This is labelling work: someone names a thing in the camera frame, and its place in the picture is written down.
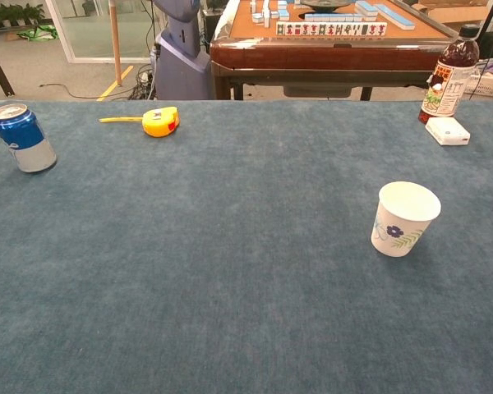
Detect standing mahjong tile row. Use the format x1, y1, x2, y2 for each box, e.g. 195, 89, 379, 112
275, 21, 388, 37

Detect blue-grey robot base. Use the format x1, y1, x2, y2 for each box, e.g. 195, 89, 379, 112
152, 0, 213, 101

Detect blue table cloth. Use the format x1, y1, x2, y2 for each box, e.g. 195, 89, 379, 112
0, 99, 493, 394

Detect green bag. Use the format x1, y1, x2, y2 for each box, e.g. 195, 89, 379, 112
16, 24, 59, 42

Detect brown mahjong table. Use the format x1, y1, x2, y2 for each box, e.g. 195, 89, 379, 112
209, 0, 465, 102

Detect blue and silver soda can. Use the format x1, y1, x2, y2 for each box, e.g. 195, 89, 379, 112
0, 103, 58, 173

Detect small white box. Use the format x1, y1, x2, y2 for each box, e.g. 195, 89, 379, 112
425, 117, 472, 147

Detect white floral paper cup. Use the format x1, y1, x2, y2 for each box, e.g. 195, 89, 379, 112
370, 181, 442, 258

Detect dark drink bottle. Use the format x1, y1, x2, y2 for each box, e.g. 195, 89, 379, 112
417, 25, 481, 125

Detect black floor cable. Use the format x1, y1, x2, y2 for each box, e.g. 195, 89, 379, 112
39, 83, 132, 101

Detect wooden pole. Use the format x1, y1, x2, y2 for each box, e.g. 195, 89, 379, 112
108, 0, 123, 87

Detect green potted plants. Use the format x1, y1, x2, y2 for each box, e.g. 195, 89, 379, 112
0, 2, 46, 30

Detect yellow tape measure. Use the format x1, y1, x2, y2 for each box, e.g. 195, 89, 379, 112
99, 106, 181, 138

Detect white plastic basket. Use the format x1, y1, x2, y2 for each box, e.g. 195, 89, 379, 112
463, 59, 493, 99

